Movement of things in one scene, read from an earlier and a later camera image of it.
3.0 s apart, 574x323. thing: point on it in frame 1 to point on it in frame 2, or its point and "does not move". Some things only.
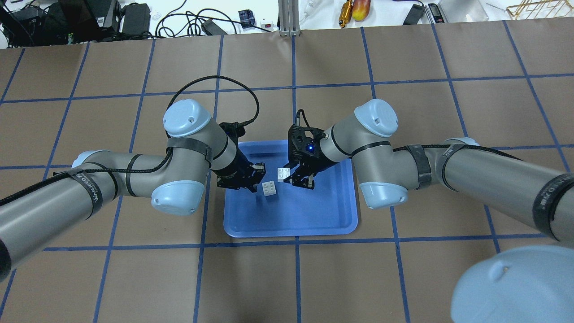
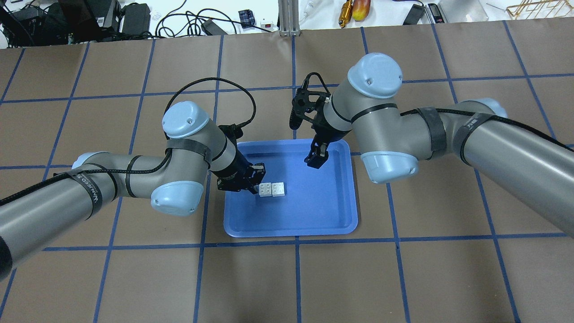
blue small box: x=247 y=18 does not move
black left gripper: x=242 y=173 does not move
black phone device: x=415 y=15 does not move
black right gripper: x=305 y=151 to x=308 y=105
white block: x=283 y=173 to x=278 y=189
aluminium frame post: x=289 y=20 does not move
